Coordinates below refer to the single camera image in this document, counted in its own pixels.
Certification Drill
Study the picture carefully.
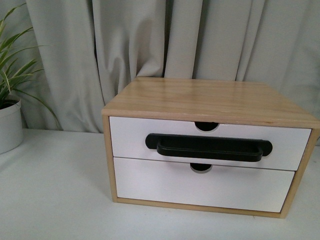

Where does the black drawer handle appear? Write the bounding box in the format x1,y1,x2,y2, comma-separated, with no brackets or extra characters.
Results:
145,133,273,163

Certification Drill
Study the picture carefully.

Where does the white drawer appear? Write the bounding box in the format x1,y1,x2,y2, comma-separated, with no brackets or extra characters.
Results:
109,116,311,171
114,157,294,213

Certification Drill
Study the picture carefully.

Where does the wooden two-drawer cabinet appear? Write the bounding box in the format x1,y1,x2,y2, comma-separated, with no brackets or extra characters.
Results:
102,77,320,218

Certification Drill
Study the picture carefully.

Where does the grey curtain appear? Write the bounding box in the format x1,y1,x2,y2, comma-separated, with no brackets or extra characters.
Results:
0,0,320,133

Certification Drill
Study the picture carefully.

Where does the white plant pot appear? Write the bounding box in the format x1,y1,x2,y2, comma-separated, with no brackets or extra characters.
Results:
0,95,24,154

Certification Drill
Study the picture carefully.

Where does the green striped plant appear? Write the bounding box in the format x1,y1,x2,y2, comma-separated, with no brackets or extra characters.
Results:
0,3,63,130

